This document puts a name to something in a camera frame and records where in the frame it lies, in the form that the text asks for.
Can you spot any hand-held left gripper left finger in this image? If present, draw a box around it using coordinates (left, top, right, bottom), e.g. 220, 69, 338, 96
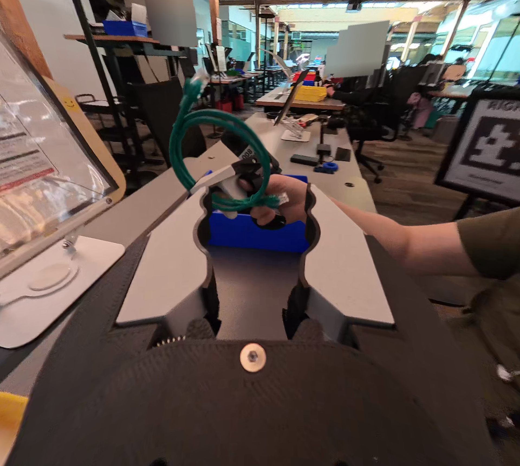
116, 186, 215, 338

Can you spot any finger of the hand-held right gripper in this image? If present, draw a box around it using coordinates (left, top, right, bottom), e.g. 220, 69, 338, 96
189, 164, 245, 193

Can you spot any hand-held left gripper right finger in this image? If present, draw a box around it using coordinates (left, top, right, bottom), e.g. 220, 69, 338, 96
298, 182, 396, 340

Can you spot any green network cable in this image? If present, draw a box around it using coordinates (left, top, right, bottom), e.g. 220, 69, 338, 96
168, 68, 290, 213

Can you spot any person's right forearm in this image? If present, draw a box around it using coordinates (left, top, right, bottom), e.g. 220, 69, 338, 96
328, 197, 480, 277

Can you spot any person's right hand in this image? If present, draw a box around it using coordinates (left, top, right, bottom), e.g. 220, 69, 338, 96
239, 174, 310, 227

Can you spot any black tablet on clear stand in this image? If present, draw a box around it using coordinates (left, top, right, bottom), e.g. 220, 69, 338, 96
273, 69, 313, 142

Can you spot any blue storage bin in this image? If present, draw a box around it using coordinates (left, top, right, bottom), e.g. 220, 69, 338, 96
102, 20, 149, 38
205, 169, 310, 254

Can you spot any black adapter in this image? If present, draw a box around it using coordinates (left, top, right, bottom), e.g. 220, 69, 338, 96
316, 124, 334, 158

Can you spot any yellow storage bin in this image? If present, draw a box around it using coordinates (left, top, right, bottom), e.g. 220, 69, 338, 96
292, 85, 328, 103
0, 392, 29, 466

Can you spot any display stand with white base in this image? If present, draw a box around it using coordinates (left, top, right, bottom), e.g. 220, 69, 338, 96
0, 33, 126, 349

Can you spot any black office chair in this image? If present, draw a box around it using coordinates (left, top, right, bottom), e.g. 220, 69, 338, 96
347, 68, 427, 185

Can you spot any person's olive green shirt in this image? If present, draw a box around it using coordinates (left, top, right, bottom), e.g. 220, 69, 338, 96
456, 206, 520, 373

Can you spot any framed marker sign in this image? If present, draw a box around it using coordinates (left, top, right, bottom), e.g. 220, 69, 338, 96
434, 86, 520, 220

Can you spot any wooden standing desk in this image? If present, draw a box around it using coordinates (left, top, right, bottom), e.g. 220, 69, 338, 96
64, 33, 191, 174

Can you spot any wooden post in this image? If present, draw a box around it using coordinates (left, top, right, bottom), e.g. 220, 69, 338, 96
207, 0, 221, 46

